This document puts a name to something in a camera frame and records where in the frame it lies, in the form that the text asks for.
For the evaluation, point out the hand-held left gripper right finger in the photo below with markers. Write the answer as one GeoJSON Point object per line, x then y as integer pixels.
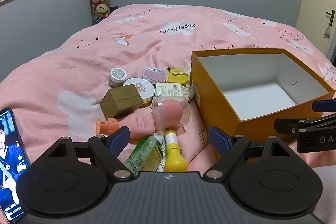
{"type": "Point", "coordinates": [218, 140]}

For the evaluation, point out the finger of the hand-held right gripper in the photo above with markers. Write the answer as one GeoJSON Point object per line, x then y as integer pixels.
{"type": "Point", "coordinates": [324, 106]}
{"type": "Point", "coordinates": [288, 126]}

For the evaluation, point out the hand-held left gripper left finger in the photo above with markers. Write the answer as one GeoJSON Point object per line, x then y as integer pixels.
{"type": "Point", "coordinates": [119, 138]}

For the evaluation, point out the orange cardboard box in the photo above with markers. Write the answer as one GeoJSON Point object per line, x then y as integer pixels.
{"type": "Point", "coordinates": [262, 129]}

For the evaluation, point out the pink lotion bottle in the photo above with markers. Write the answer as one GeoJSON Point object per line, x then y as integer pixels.
{"type": "Point", "coordinates": [141, 123]}

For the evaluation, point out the green spray bottle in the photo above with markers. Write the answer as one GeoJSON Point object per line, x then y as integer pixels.
{"type": "Point", "coordinates": [147, 154]}

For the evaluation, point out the small gold box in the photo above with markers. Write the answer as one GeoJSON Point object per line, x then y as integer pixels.
{"type": "Point", "coordinates": [123, 106]}

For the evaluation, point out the yellow bulb-shaped bottle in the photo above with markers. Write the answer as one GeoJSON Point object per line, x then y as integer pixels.
{"type": "Point", "coordinates": [174, 158]}

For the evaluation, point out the round white compact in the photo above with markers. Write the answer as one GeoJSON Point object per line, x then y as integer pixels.
{"type": "Point", "coordinates": [145, 90]}

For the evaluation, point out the clear container with pink sponge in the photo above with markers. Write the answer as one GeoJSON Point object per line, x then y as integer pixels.
{"type": "Point", "coordinates": [170, 111]}

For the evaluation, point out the small jar with patterned lid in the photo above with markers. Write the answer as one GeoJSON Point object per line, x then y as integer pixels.
{"type": "Point", "coordinates": [118, 74]}

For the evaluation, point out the square pink makeup palette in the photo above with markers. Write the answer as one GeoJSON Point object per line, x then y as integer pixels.
{"type": "Point", "coordinates": [154, 75]}

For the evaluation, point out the yellow tape measure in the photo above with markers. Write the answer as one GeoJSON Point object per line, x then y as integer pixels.
{"type": "Point", "coordinates": [177, 79]}

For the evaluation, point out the hanging door charm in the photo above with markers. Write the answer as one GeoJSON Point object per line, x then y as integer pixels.
{"type": "Point", "coordinates": [327, 31]}

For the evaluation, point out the smartphone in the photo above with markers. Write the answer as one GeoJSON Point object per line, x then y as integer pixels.
{"type": "Point", "coordinates": [10, 161]}

